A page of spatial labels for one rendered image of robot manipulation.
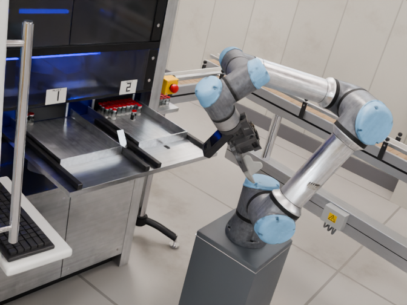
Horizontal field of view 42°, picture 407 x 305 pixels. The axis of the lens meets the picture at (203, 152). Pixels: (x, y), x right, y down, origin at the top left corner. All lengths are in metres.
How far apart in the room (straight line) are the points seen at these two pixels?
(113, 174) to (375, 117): 0.88
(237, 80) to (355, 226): 1.53
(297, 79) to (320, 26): 2.94
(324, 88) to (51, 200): 1.23
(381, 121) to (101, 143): 1.03
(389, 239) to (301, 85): 1.29
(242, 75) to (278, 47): 3.30
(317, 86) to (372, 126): 0.20
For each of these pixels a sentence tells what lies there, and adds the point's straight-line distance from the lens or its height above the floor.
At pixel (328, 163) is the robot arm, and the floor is 1.19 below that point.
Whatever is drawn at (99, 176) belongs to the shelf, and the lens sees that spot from 1.84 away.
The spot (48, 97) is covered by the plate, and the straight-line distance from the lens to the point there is 2.04.
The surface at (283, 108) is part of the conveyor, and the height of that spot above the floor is 0.89.
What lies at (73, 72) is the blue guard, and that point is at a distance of 2.06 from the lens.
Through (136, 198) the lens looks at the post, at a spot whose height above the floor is 0.41.
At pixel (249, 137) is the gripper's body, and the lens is 1.51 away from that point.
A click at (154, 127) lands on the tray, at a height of 0.88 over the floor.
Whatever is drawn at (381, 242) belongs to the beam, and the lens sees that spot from 2.73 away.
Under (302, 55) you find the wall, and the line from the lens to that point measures 4.59.
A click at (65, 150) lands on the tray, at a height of 0.88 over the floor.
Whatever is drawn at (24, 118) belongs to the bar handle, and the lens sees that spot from 1.32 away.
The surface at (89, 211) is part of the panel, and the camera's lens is 2.46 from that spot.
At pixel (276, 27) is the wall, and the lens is 4.69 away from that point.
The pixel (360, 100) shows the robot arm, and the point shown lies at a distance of 1.59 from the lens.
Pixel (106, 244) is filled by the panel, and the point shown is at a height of 0.19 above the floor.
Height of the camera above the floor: 1.82
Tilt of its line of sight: 26 degrees down
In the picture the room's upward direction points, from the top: 14 degrees clockwise
